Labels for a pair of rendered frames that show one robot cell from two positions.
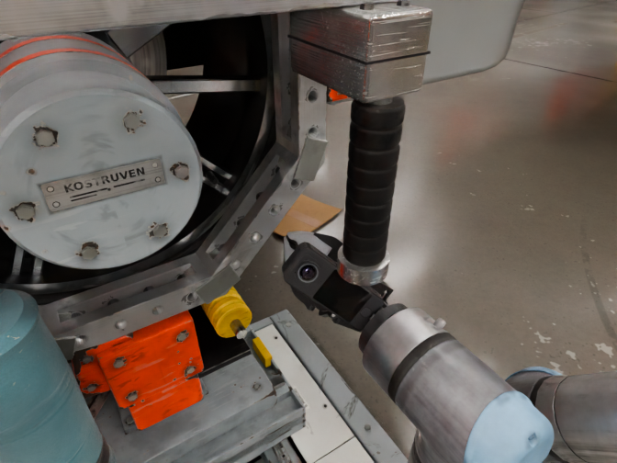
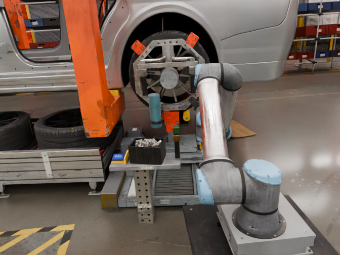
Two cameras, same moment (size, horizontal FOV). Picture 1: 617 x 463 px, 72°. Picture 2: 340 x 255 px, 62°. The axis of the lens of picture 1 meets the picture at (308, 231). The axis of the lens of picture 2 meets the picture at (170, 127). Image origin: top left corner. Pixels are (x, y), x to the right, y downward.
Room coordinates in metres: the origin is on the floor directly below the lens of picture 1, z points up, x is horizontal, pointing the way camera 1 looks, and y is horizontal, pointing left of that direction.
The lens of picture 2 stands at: (-1.40, -1.01, 1.24)
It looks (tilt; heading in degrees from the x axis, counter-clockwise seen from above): 21 degrees down; 35
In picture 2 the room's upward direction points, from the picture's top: 3 degrees counter-clockwise
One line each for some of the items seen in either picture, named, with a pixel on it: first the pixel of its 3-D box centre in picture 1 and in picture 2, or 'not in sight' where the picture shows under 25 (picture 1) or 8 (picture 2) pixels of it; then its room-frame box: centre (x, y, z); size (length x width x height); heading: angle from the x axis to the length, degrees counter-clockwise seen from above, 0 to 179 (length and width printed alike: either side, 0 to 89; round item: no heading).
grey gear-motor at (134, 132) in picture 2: not in sight; (136, 149); (0.19, 0.47, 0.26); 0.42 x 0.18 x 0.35; 32
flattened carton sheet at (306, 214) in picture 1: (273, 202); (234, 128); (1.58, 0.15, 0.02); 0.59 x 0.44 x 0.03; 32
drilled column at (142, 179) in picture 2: not in sight; (144, 192); (-0.23, 0.05, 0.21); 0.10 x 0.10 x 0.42; 32
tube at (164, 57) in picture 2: not in sight; (153, 54); (0.23, 0.24, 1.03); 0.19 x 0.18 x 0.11; 32
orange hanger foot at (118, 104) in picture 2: not in sight; (108, 97); (0.14, 0.67, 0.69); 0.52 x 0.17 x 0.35; 32
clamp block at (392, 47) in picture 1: (353, 40); (192, 69); (0.31, -0.03, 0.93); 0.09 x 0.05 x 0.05; 32
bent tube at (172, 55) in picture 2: not in sight; (181, 52); (0.34, 0.07, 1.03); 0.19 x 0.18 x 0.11; 32
